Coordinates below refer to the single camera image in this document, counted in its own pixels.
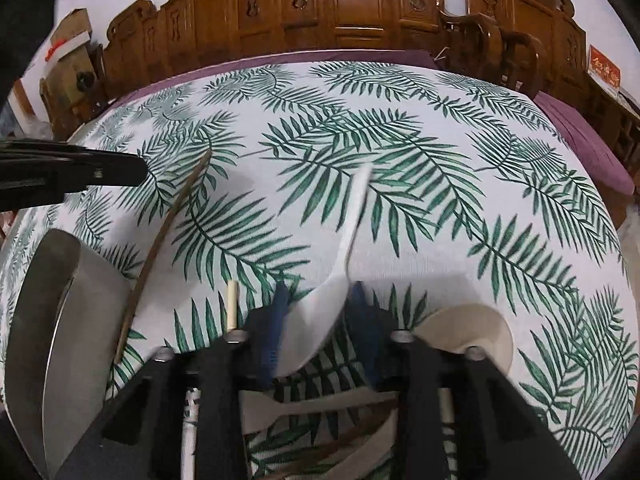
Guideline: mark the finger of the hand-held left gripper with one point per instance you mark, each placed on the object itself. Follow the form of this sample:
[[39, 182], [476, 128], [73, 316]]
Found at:
[[90, 170]]

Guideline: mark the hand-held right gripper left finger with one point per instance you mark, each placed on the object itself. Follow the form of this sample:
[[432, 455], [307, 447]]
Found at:
[[277, 325]]

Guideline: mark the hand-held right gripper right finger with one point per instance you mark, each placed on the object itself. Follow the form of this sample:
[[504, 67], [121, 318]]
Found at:
[[364, 332]]

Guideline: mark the white plastic spoon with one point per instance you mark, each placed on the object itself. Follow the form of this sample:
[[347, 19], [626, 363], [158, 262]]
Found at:
[[345, 260]]

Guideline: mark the rectangular metal tray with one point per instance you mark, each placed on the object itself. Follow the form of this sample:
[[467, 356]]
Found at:
[[85, 340]]

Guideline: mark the light bamboo chopstick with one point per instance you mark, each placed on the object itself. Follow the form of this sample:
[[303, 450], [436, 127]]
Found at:
[[232, 307]]

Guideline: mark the stack of flat cardboard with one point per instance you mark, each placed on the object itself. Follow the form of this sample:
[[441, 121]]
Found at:
[[65, 95]]

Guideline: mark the white plastic fork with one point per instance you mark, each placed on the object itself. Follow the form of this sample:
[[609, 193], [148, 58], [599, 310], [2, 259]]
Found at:
[[290, 407]]

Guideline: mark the beige wooden spoon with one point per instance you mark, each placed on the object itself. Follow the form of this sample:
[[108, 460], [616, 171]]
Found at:
[[465, 325]]

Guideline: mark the dark brown chopstick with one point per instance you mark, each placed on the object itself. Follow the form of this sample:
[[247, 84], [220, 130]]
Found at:
[[345, 442], [165, 240]]

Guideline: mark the brown cardboard box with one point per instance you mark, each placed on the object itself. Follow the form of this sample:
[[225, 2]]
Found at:
[[70, 35]]

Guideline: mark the white patterned chopstick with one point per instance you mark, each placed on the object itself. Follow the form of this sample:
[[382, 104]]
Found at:
[[190, 430]]

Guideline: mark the leaf print tablecloth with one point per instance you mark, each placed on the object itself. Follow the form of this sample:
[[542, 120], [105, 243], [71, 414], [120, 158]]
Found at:
[[400, 170]]

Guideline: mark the long purple seat cushion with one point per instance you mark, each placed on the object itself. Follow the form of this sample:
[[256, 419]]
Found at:
[[250, 62]]

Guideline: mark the carved wooden sofa bench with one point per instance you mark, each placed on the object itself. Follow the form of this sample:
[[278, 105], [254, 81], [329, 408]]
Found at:
[[310, 5]]

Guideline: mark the square purple seat cushion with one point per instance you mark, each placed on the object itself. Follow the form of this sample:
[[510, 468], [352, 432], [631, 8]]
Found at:
[[585, 145]]

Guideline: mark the wooden side table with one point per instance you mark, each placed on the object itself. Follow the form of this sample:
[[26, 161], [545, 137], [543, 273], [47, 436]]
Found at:
[[620, 125]]

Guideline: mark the red gift box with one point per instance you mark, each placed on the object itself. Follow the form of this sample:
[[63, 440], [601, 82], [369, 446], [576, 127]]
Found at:
[[604, 71]]

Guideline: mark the carved wooden armchair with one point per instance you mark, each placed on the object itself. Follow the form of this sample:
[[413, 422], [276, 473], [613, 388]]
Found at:
[[530, 15]]

